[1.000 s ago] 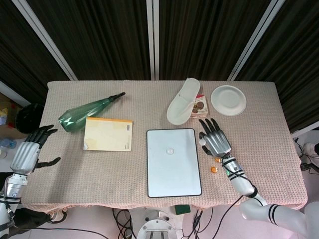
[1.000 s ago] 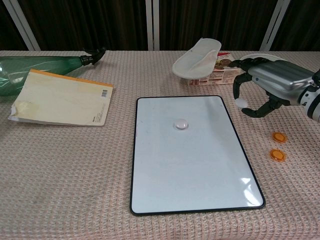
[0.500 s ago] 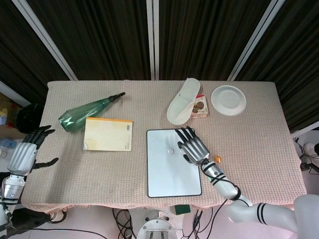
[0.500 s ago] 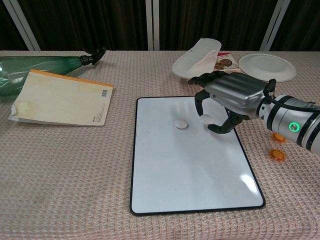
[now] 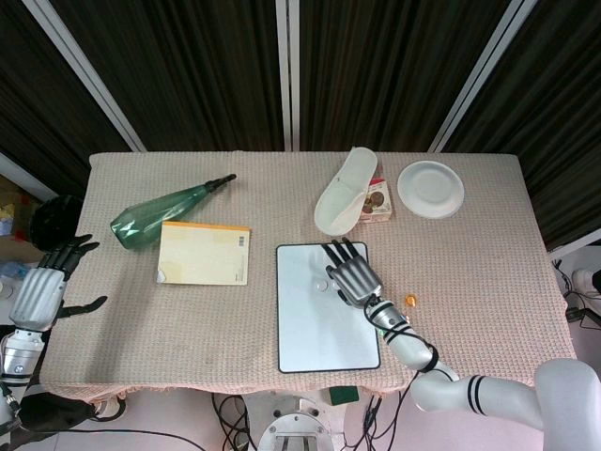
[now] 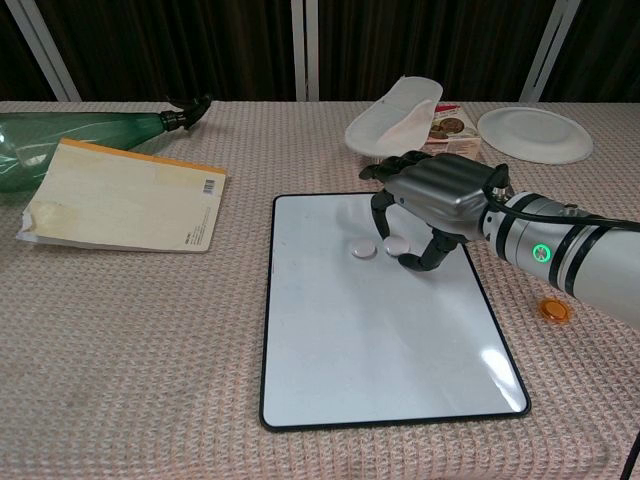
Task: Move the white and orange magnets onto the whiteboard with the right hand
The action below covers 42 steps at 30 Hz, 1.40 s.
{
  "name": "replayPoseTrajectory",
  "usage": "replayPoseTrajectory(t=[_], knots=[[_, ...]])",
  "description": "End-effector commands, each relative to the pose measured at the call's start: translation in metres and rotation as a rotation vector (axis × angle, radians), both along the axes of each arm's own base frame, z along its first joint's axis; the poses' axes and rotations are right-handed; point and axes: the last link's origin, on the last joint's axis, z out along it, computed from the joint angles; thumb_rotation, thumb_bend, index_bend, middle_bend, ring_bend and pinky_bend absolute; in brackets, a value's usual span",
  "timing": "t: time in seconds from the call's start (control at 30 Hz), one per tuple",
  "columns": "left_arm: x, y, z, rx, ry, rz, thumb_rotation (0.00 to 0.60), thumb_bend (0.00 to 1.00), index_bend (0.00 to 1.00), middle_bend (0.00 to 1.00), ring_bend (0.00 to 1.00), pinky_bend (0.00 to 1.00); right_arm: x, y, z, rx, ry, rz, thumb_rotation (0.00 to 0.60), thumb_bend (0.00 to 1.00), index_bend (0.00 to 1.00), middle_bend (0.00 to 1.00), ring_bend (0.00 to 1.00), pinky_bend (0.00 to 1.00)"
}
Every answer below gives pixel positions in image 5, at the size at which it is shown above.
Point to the white cloth slipper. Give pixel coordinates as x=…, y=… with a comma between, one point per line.
x=338, y=197

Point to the green plastic spray bottle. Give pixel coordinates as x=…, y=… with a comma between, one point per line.
x=159, y=209

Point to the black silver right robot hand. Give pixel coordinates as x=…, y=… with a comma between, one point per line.
x=357, y=279

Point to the red white cookie box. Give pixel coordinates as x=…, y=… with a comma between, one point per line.
x=378, y=199

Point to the green block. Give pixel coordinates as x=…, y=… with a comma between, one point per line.
x=344, y=395

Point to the yellow paperback notebook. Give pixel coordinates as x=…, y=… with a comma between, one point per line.
x=206, y=256

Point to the black trash bin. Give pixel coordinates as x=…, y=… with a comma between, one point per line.
x=51, y=218

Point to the white magnetic board black rim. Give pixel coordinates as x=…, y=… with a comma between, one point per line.
x=324, y=338

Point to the white paper plate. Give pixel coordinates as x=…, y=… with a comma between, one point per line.
x=431, y=189

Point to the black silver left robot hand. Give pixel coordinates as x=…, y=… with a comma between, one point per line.
x=35, y=296

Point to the white partition frame post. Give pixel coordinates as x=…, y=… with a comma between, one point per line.
x=287, y=70
x=23, y=176
x=480, y=75
x=92, y=80

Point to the cardboard box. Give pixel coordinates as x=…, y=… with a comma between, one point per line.
x=16, y=221

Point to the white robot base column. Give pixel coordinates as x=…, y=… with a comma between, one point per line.
x=296, y=423

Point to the small orange object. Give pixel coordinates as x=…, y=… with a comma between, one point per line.
x=411, y=300

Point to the beige woven tablecloth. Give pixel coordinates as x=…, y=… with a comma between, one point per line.
x=211, y=329

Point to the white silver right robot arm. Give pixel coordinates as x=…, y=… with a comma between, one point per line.
x=408, y=347

